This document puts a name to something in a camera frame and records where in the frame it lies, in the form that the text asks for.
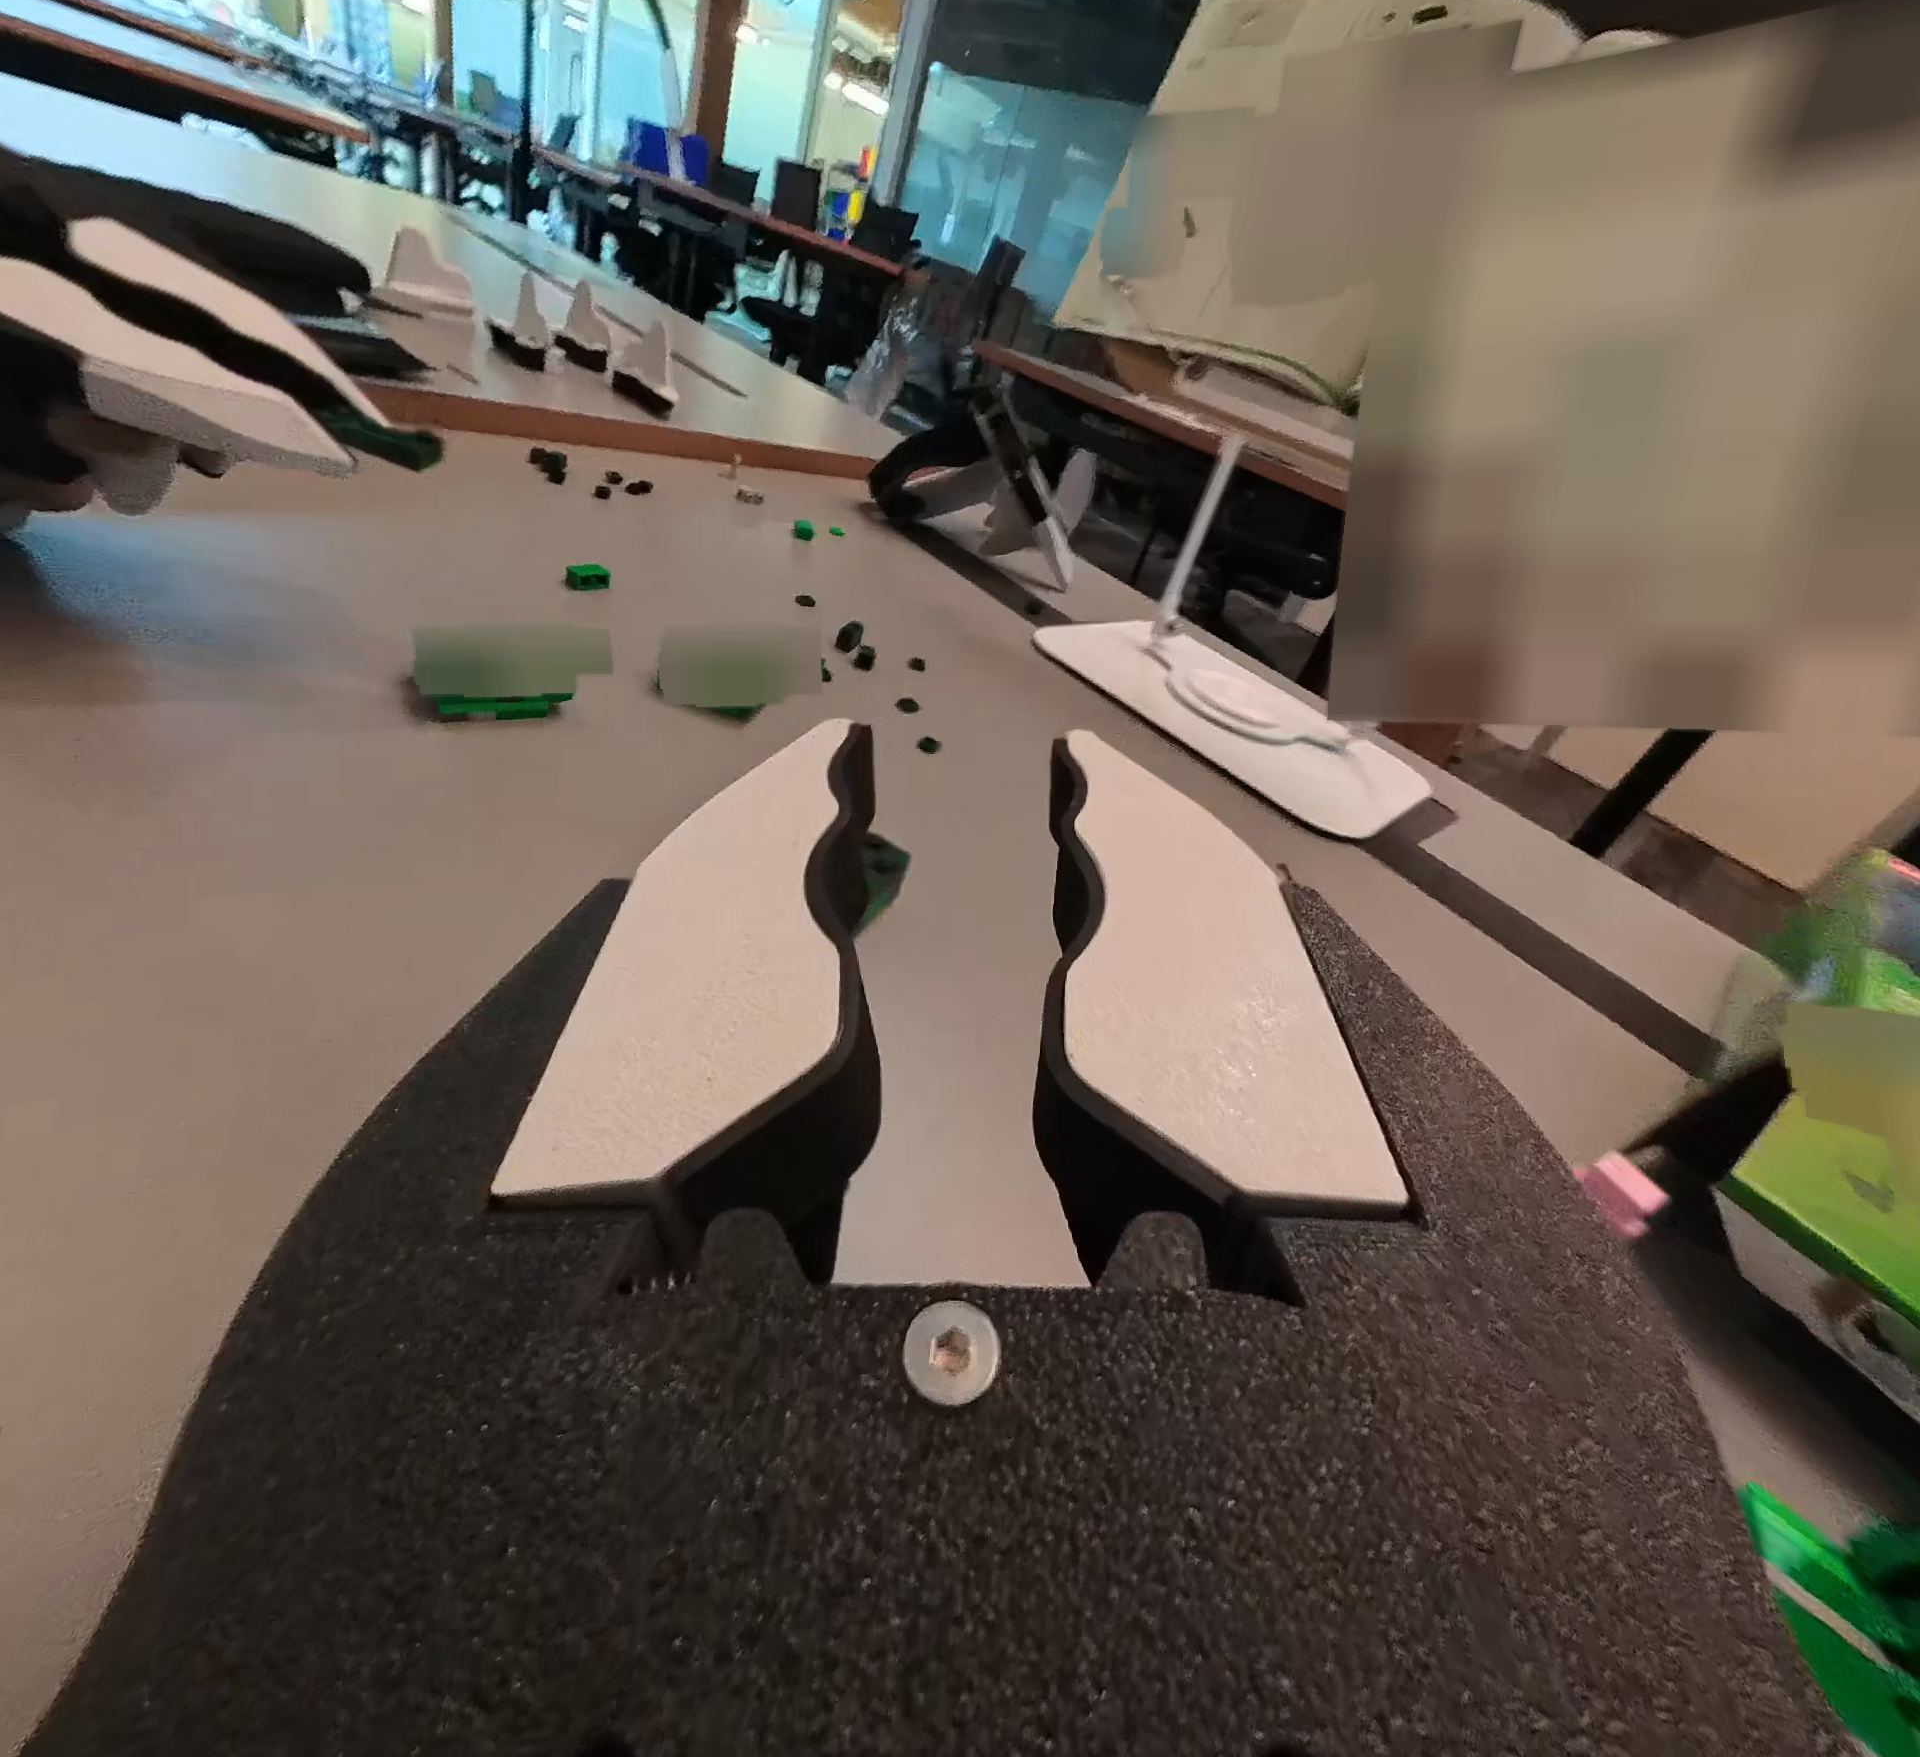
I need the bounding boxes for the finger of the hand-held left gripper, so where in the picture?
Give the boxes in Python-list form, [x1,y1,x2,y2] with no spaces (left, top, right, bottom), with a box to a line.
[0,256,357,478]
[67,216,380,424]

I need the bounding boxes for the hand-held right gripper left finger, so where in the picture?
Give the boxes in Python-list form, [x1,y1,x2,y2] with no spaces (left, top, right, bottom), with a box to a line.
[493,718,881,1210]

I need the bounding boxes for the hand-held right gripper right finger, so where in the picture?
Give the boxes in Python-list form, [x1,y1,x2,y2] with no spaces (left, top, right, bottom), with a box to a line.
[1035,728,1411,1218]

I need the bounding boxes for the dark green brick plate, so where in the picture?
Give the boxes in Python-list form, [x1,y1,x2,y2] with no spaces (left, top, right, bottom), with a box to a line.
[323,414,447,471]

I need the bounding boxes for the green building set box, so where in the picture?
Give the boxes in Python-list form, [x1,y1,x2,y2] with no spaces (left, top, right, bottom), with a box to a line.
[1711,848,1920,1428]

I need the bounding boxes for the pink brick pig figure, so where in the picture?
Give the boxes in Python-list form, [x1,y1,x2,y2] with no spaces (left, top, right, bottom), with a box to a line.
[1575,1154,1672,1241]

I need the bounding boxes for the scattered small green bricks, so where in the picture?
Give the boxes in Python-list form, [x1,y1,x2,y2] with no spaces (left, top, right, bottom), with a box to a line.
[525,444,948,757]

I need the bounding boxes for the wood-edged grey table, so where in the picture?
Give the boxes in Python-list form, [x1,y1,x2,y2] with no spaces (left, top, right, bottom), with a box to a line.
[0,68,902,475]

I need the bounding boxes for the grey pointed tool holder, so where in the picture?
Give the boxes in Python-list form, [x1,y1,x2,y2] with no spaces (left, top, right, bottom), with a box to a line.
[868,399,1103,589]

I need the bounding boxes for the dark wooden desk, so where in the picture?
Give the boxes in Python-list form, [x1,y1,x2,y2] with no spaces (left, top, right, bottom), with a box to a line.
[973,339,1359,514]

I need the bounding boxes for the building instruction booklet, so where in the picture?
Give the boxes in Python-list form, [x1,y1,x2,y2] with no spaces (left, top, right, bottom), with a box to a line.
[1051,0,1592,416]

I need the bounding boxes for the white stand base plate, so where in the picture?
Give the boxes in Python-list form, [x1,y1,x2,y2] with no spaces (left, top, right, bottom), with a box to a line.
[1032,429,1433,840]

